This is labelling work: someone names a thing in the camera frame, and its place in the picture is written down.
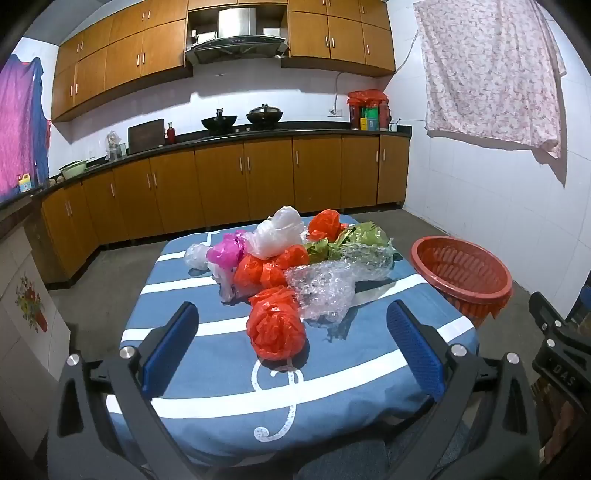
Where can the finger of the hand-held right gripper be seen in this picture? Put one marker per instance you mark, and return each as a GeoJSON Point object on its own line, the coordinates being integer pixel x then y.
{"type": "Point", "coordinates": [547, 311]}
{"type": "Point", "coordinates": [561, 369]}

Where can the green basin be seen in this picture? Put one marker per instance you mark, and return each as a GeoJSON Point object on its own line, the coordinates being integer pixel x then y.
{"type": "Point", "coordinates": [74, 170]}

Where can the red bag of bottles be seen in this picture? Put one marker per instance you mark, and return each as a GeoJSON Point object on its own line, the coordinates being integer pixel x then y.
{"type": "Point", "coordinates": [367, 110]}

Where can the black wok with lid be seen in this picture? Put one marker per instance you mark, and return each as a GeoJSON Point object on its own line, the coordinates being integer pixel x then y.
{"type": "Point", "coordinates": [264, 115]}

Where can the orange plastic bag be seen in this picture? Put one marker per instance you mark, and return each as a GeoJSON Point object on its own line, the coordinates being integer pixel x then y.
{"type": "Point", "coordinates": [277, 327]}
{"type": "Point", "coordinates": [325, 226]}
{"type": "Point", "coordinates": [258, 272]}

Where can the floral hanging cloth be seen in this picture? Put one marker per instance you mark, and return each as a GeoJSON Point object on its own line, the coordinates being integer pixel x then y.
{"type": "Point", "coordinates": [489, 78]}

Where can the wooden base cabinets with counter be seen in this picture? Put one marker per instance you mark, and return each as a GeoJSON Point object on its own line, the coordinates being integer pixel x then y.
{"type": "Point", "coordinates": [221, 184]}

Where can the yellow bottle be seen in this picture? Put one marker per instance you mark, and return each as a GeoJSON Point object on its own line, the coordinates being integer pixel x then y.
{"type": "Point", "coordinates": [25, 183]}

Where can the white flower-printed cabinet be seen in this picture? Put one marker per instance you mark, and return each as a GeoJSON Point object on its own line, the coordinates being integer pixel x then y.
{"type": "Point", "coordinates": [18, 350]}

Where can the dark cutting board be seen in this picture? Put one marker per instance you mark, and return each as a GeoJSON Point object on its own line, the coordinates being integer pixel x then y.
{"type": "Point", "coordinates": [146, 136]}

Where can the steel range hood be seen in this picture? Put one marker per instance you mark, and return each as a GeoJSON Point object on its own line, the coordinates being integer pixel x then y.
{"type": "Point", "coordinates": [236, 39]}

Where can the white cup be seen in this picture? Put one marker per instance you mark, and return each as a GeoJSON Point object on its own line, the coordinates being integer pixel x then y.
{"type": "Point", "coordinates": [394, 126]}

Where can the person's jeans leg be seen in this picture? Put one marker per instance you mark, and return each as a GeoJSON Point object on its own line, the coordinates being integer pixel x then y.
{"type": "Point", "coordinates": [341, 461]}

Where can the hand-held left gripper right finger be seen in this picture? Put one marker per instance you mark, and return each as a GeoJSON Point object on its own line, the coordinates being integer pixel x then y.
{"type": "Point", "coordinates": [415, 350]}

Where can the pink and blue hanging cloth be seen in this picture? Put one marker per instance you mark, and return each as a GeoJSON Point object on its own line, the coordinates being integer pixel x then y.
{"type": "Point", "coordinates": [18, 134]}

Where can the clear bubble wrap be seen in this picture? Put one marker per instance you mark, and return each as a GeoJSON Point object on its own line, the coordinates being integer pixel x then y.
{"type": "Point", "coordinates": [323, 286]}

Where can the wooden wall cabinets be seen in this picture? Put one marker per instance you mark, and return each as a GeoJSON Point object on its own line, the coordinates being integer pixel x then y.
{"type": "Point", "coordinates": [138, 55]}

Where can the green plastic bag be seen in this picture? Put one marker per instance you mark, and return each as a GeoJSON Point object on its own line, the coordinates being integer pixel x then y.
{"type": "Point", "coordinates": [364, 235]}

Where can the small clear plastic bag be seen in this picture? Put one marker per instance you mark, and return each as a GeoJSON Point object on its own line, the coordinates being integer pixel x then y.
{"type": "Point", "coordinates": [196, 256]}

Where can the white translucent plastic bag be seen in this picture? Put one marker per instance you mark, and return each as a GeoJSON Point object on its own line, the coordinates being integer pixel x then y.
{"type": "Point", "coordinates": [277, 233]}

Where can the blue striped tablecloth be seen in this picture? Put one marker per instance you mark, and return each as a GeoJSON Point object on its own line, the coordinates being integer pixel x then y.
{"type": "Point", "coordinates": [221, 406]}

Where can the glass jar with plastic bag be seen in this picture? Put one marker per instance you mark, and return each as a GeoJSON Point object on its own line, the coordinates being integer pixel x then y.
{"type": "Point", "coordinates": [114, 147]}

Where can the red bottle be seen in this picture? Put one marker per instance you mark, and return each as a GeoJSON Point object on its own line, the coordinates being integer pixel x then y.
{"type": "Point", "coordinates": [171, 134]}

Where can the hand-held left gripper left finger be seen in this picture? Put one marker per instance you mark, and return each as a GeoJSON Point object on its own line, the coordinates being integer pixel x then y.
{"type": "Point", "coordinates": [168, 350]}

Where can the red plastic basket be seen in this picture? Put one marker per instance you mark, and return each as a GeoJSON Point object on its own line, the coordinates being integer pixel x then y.
{"type": "Point", "coordinates": [461, 272]}

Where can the pink plastic bag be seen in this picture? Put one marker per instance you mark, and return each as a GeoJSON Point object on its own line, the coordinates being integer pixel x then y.
{"type": "Point", "coordinates": [226, 251]}

